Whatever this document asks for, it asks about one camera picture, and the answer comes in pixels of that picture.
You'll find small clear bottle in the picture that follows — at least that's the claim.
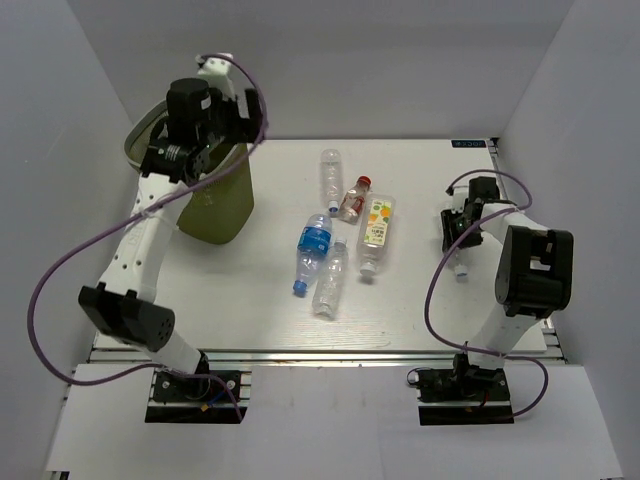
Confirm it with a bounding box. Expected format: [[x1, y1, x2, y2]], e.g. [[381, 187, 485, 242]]
[[450, 249, 469, 282]]

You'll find orange label white cap bottle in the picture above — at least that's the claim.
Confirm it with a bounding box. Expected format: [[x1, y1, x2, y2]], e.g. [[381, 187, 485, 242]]
[[357, 193, 396, 279]]

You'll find blue label blue cap bottle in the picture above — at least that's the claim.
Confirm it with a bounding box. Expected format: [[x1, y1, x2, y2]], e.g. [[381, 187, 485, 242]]
[[292, 213, 332, 297]]

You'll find clear bottle white cap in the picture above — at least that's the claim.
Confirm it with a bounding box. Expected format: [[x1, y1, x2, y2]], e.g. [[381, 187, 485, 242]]
[[312, 237, 349, 319]]

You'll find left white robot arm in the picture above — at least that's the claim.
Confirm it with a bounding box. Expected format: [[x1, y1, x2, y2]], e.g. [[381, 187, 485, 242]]
[[78, 78, 264, 399]]

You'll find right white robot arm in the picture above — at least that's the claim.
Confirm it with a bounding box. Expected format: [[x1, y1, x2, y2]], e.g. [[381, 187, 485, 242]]
[[441, 176, 574, 399]]

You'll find green mesh waste bin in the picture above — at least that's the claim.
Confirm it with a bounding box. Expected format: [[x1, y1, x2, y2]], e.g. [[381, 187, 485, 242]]
[[124, 101, 254, 245]]

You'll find blue corner label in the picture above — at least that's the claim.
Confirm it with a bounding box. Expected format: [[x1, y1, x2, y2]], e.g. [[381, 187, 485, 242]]
[[451, 139, 487, 149]]

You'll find red cap red label bottle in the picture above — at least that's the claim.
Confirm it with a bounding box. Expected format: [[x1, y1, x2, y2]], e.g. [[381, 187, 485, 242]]
[[338, 176, 371, 224]]

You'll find clear bottle blue-white cap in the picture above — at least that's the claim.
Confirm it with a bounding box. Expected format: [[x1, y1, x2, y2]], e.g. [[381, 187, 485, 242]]
[[320, 149, 344, 217]]

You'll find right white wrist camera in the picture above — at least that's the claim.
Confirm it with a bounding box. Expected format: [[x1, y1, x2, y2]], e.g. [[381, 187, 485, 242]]
[[446, 184, 469, 214]]

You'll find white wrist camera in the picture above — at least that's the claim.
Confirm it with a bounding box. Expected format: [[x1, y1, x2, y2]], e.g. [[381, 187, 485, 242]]
[[446, 184, 469, 214], [195, 53, 235, 99]]

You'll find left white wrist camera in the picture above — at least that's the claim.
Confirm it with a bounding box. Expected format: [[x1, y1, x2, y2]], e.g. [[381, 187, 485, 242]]
[[195, 53, 235, 99]]

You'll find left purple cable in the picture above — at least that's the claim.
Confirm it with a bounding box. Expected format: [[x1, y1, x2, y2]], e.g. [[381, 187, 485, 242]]
[[27, 52, 271, 421]]

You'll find aluminium table edge rail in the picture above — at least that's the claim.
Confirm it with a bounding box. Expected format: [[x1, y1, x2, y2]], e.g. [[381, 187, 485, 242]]
[[85, 344, 566, 367]]

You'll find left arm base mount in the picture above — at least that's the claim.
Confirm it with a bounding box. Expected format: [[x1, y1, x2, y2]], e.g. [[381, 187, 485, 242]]
[[144, 370, 250, 425]]

